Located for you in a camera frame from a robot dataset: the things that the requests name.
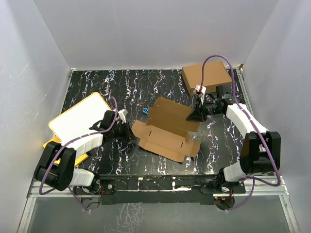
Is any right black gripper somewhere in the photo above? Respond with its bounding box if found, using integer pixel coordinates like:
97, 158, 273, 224
186, 96, 223, 122

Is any aluminium frame rail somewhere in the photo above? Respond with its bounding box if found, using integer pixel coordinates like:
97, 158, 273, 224
18, 176, 300, 233

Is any small blue plastic piece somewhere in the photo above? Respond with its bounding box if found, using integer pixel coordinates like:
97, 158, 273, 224
142, 108, 149, 115

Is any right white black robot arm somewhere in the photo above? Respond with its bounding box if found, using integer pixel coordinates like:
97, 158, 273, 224
187, 85, 281, 193

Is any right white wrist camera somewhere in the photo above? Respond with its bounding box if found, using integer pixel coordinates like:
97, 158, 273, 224
193, 85, 206, 104

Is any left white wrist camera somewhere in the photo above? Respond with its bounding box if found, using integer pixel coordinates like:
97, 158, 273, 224
118, 109, 128, 123

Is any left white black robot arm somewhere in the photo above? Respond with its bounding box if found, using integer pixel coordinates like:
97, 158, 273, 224
34, 109, 136, 195

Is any white board yellow rim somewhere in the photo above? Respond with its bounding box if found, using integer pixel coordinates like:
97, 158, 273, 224
49, 92, 111, 143

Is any yellow flat board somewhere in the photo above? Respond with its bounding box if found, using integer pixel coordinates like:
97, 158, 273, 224
43, 136, 89, 167

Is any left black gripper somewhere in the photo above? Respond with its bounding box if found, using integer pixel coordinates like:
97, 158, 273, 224
111, 120, 137, 143

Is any closed brown cardboard box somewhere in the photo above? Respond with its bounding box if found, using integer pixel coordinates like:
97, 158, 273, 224
181, 61, 232, 96

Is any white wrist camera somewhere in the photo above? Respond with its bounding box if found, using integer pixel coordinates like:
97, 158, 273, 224
118, 109, 128, 123
193, 85, 206, 104

